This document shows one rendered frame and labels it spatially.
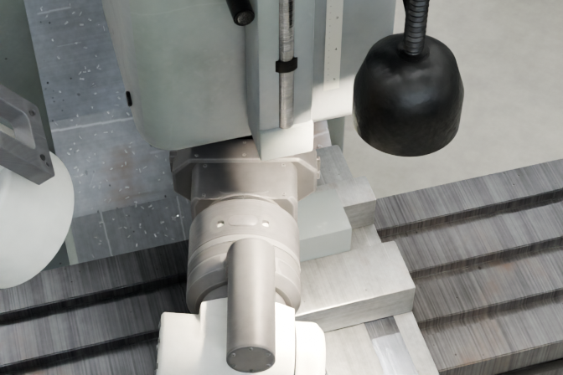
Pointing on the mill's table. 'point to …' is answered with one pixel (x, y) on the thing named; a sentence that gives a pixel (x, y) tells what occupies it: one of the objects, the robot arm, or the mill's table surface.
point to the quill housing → (229, 38)
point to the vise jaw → (354, 287)
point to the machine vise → (372, 346)
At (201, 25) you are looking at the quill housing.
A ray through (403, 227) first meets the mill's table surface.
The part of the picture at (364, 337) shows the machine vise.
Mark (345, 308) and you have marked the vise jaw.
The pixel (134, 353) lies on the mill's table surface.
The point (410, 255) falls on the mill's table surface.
